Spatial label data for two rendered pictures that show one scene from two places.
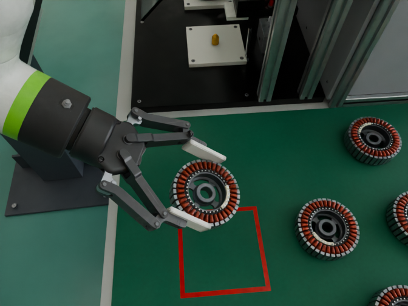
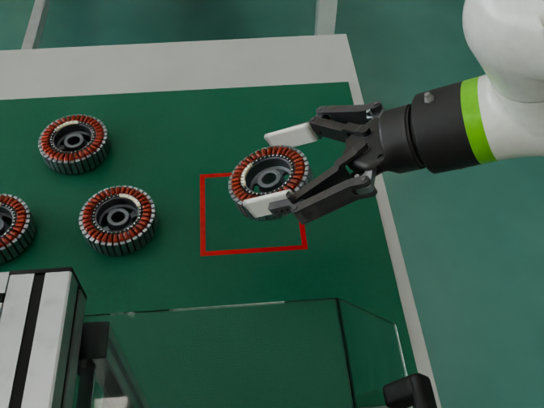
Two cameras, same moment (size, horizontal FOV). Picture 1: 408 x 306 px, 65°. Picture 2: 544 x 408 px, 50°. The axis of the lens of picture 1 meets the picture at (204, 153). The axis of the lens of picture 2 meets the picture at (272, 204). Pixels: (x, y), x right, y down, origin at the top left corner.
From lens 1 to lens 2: 0.74 m
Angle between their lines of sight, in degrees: 70
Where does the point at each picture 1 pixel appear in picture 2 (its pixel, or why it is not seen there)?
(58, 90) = (444, 106)
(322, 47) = not seen: hidden behind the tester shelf
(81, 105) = (415, 108)
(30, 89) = (469, 87)
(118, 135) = (376, 146)
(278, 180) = (160, 291)
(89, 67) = not seen: outside the picture
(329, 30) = not seen: hidden behind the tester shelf
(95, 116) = (399, 119)
